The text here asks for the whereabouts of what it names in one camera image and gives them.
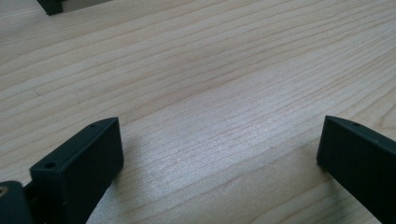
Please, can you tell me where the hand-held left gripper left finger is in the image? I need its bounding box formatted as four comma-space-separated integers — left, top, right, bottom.
29, 116, 125, 224

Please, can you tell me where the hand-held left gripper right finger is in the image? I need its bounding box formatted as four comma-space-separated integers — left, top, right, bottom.
316, 115, 396, 224

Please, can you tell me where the black metal two-tier shelf rack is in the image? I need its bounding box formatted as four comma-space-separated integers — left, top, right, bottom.
36, 0, 64, 17

